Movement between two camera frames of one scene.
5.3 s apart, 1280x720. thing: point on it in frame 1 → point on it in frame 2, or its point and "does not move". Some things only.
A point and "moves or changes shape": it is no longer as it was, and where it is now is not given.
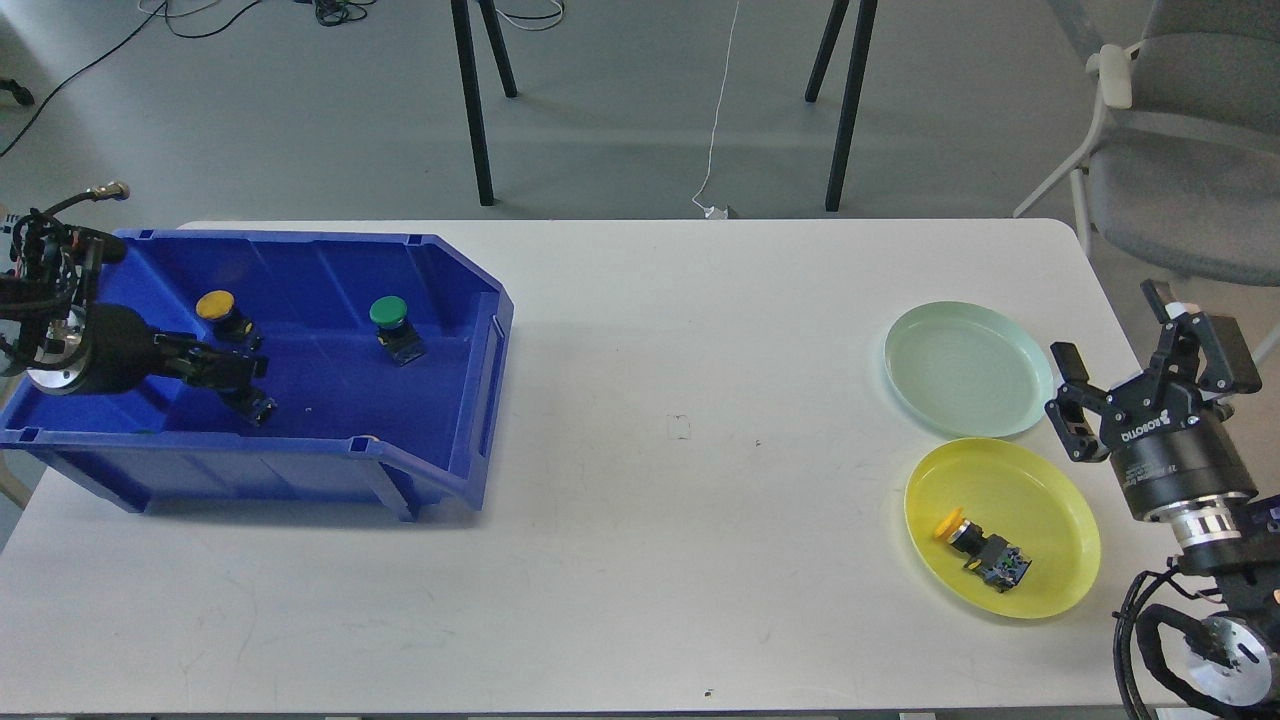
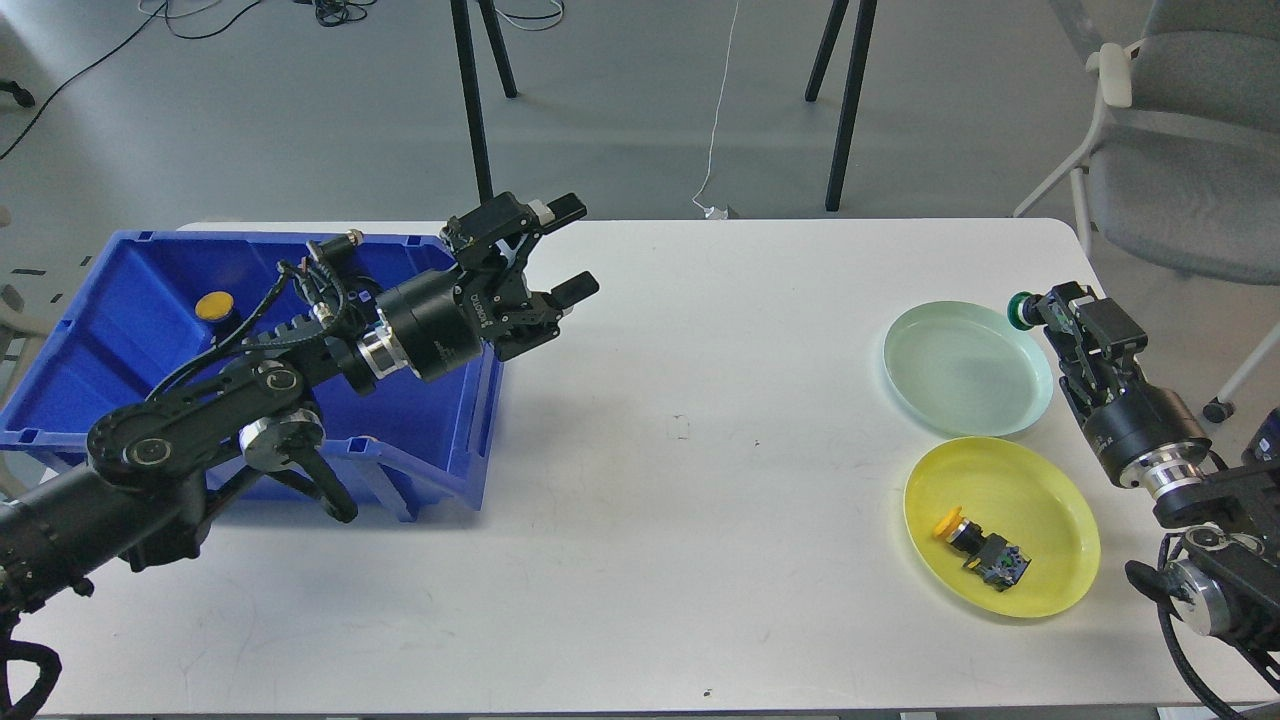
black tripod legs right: x=867 y=11 does not move
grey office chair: x=1183 y=161 does not move
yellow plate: x=1010 y=491 does not move
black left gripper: x=125 y=353 → x=427 y=316
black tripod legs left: x=469 y=68 does not move
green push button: x=395 y=330 moves or changes shape
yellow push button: x=1000 y=564 does not move
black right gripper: x=1165 y=444 → x=1138 y=422
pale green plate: x=969 y=369 does not move
